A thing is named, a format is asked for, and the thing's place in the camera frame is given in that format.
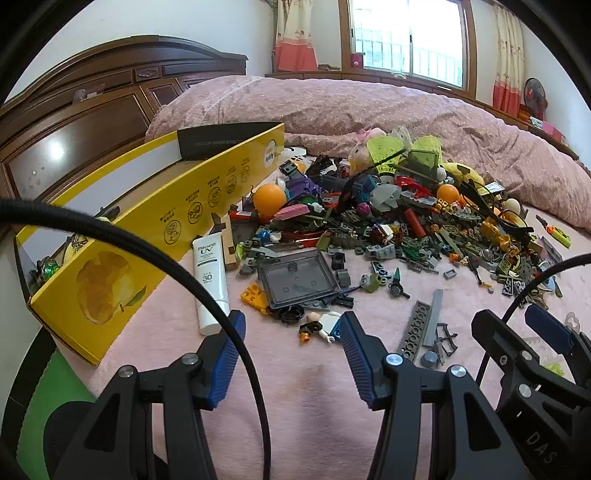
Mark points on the white sunscreen tube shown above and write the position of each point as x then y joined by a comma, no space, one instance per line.
205,258

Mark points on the grey long bar brick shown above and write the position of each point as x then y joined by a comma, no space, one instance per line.
434,318

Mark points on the pink duvet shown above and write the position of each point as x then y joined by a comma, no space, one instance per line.
369,106

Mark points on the dark printed card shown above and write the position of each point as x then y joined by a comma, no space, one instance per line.
550,249

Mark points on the green toy figure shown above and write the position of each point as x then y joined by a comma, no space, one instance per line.
46,270

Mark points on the yellow cardboard box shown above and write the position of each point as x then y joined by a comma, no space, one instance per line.
115,286

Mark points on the small orange ball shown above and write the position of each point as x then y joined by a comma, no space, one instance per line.
448,194

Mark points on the dark red toy figure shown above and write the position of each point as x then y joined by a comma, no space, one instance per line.
382,234

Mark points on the window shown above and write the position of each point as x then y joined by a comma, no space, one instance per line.
406,37

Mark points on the brown wooden toy piece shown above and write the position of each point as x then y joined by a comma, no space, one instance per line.
228,244

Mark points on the black toy fence piece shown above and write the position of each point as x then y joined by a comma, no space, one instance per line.
445,339

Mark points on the white toy minifigure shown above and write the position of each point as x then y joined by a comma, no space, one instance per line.
325,323

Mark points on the grey round brick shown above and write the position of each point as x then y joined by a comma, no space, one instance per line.
429,359

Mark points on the green yellow utility knife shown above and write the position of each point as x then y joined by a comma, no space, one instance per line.
557,236

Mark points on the dark transparent plastic lid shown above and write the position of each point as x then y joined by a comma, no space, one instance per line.
295,277

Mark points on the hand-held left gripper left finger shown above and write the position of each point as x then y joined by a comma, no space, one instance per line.
226,364

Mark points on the floral curtain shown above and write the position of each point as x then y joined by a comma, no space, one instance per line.
508,60
295,41

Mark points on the white plastic clip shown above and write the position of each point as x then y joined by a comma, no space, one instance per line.
574,321

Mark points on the yellow black-spotted plush toy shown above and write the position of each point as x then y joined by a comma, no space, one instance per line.
461,171

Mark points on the green floor mat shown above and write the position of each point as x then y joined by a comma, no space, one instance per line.
55,383

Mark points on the small red box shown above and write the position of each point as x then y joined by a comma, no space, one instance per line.
358,60

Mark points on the pile of toy bricks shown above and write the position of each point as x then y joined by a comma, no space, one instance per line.
369,217

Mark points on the dark wooden headboard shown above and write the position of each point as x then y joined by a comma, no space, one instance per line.
92,120

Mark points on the red electric fan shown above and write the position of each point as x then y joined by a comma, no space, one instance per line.
534,94

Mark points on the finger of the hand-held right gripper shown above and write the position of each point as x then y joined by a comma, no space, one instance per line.
549,330
491,337

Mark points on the pink yellow plush toy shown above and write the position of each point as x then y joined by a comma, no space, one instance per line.
360,154

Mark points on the yellow toy brick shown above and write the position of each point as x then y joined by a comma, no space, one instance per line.
253,297

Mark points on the pink plush blanket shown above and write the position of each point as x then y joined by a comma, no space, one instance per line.
300,415

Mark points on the yellow-green mesh toy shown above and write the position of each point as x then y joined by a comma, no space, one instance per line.
383,150
425,154

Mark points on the large orange ball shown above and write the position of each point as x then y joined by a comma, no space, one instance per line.
269,199

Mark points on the grey studded long plate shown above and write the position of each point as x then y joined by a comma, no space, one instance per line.
415,327

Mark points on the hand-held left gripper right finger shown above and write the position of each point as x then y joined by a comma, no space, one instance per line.
355,357

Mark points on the white ball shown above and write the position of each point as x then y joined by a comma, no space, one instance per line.
511,206

